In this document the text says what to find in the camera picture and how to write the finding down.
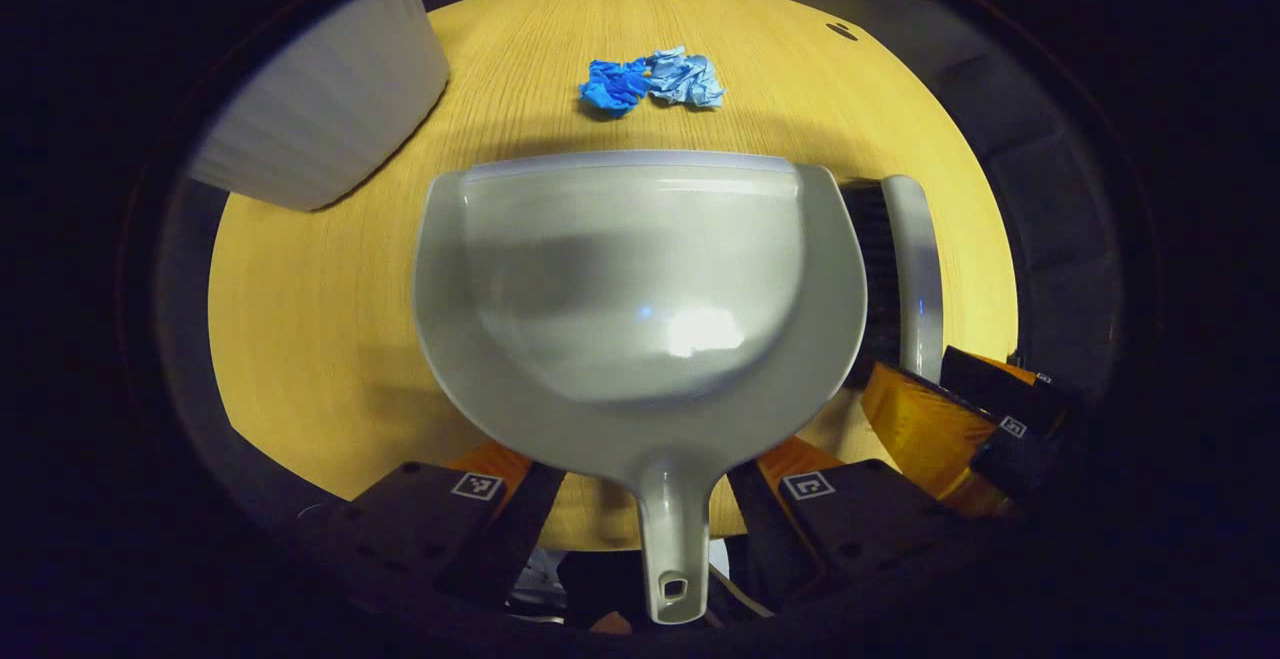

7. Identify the white plastic dustpan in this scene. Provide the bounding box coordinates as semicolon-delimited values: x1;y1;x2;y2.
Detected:
413;149;869;626

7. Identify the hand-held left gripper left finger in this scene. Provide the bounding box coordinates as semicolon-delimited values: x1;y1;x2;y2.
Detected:
330;441;567;610

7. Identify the light blue paper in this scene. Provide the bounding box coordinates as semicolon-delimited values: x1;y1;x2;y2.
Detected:
645;46;725;110

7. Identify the grey plastic garbage bin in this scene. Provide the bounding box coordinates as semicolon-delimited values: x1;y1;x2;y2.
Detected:
190;0;451;212

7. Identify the dark blue paper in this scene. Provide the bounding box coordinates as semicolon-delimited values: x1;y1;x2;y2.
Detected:
578;58;653;119

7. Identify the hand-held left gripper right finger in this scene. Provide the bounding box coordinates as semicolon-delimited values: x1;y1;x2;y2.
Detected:
726;435;963;612

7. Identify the wooden desktop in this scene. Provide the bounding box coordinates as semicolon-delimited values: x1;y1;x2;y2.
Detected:
208;0;1019;552

